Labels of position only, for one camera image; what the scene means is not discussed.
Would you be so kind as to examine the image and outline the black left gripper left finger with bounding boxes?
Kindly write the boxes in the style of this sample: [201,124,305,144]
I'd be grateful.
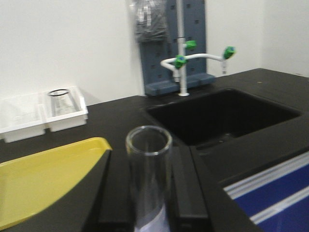
[79,145,135,232]

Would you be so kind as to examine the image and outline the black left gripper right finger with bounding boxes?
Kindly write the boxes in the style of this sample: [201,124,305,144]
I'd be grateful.
[171,145,261,232]

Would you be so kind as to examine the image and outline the short clear glass test tube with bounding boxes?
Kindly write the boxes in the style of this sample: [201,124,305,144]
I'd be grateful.
[126,125,172,232]

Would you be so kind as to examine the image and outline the yellow plastic tray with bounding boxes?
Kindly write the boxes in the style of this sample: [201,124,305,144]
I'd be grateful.
[0,137,112,230]

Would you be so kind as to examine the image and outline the blue cabinet front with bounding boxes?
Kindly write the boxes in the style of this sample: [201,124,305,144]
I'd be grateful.
[224,152,309,232]

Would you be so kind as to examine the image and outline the black lab sink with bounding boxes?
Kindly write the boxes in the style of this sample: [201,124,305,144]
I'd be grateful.
[146,89,301,149]

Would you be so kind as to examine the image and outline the white bin middle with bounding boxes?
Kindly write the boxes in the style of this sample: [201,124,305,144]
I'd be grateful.
[0,93,45,143]

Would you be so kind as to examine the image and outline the blue grey drying pegboard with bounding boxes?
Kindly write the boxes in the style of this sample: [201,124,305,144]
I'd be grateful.
[133,0,214,96]

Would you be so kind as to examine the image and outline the white lab faucet green knobs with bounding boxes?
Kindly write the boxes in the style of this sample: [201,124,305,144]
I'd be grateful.
[160,0,236,97]

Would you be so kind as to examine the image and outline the clear bag of black pegs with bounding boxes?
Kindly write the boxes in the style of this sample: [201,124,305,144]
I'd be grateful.
[129,0,168,44]

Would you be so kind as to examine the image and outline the black wire tripod stand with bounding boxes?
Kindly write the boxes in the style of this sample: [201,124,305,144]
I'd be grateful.
[48,88,80,116]

